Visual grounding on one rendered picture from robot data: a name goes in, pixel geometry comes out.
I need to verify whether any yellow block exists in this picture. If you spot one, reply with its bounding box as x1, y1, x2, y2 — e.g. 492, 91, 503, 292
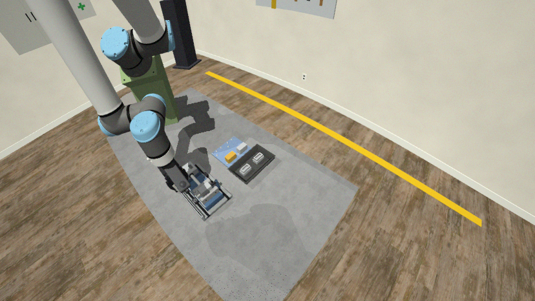
225, 151, 236, 163

